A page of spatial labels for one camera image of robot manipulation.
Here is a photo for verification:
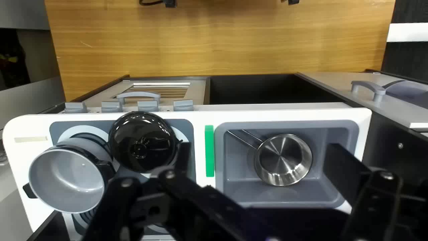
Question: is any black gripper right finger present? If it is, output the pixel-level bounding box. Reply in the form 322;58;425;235
327;142;428;241

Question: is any grey toy pot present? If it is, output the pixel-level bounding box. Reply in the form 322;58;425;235
27;137;118;215

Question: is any grey fridge door handle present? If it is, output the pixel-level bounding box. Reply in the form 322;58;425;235
350;79;391;105

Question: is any grey sink basin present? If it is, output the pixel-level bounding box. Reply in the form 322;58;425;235
215;120;360;211

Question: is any grey metal cabinet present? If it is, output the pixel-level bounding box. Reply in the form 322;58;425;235
0;0;66;118

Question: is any green block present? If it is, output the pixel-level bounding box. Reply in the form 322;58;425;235
204;125;217;178

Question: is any white toy kitchen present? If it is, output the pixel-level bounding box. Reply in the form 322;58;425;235
2;71;428;241

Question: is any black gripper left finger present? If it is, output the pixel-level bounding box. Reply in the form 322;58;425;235
82;168;287;241

